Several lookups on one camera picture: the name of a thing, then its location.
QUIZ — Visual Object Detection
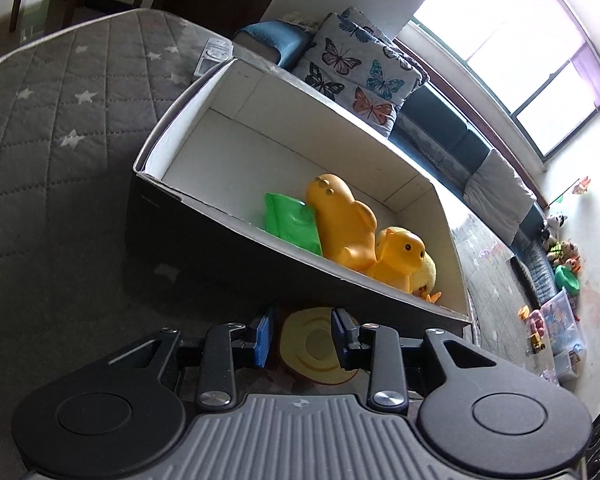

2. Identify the red yellow round toy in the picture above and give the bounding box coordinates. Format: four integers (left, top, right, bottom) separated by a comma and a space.
279, 307, 358, 386

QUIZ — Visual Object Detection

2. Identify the yellow plush duck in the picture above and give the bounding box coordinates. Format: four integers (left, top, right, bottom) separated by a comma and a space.
411, 254, 441, 304

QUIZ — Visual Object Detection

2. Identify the orange rubber duck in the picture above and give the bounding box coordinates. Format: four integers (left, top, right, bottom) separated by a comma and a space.
365, 226, 426, 294
306, 174, 377, 273

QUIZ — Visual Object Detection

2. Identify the green plastic toy piece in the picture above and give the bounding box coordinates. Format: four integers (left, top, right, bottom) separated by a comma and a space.
264, 193, 323, 256

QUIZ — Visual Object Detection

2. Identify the clear plastic toy bin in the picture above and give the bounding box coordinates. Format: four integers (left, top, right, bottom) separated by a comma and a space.
540, 288, 586, 384

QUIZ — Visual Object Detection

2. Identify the grey sofa cushion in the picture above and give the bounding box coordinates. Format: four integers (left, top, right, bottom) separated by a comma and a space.
463, 150, 536, 245

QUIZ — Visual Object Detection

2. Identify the green toy bowl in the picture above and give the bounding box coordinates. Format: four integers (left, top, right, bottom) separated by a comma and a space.
554, 264, 580, 296

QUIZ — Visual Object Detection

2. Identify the white cardboard box black outside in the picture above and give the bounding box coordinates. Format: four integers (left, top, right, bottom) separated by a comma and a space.
125, 58, 470, 337

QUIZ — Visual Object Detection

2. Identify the butterfly print pillow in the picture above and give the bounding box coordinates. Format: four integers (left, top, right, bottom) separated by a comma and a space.
294, 6, 429, 136

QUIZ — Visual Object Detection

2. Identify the grey quilted star cover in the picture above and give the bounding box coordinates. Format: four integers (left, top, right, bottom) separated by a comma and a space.
0, 10, 463, 479

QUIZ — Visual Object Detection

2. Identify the white remote control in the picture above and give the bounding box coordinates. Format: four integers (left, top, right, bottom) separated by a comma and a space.
194, 37, 233, 77

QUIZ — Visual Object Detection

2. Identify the window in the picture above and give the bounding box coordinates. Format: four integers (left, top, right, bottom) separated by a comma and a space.
414, 0, 600, 160

